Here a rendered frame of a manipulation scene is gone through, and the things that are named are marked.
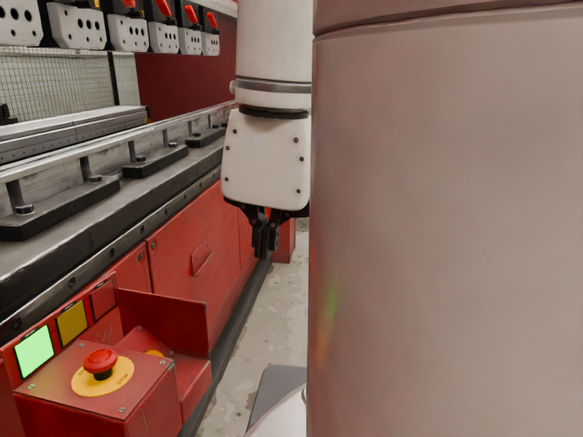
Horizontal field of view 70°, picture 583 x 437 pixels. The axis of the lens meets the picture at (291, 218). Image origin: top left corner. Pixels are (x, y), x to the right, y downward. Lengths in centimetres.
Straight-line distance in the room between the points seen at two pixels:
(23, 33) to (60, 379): 57
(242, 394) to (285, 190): 130
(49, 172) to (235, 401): 106
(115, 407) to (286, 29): 44
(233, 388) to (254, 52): 142
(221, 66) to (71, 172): 149
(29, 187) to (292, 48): 61
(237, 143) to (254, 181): 4
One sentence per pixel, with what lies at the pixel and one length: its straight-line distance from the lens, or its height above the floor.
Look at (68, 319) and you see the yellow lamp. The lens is 65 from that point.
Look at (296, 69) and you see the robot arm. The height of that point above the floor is 114.
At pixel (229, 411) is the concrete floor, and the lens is 162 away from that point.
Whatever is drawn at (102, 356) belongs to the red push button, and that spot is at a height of 81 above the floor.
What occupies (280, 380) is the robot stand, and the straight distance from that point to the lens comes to 22.
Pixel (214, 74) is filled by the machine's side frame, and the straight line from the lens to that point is 236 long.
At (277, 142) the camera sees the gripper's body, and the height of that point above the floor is 107.
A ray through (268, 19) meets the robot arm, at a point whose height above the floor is 118.
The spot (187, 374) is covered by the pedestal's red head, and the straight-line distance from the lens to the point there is 69.
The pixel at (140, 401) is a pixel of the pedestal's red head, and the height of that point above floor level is 78.
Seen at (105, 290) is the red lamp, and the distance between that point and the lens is 70.
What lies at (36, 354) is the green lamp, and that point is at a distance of 63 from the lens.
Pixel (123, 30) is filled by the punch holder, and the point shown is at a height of 122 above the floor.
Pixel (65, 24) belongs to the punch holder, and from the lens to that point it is 98.
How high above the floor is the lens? 115
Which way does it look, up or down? 21 degrees down
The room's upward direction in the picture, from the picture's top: straight up
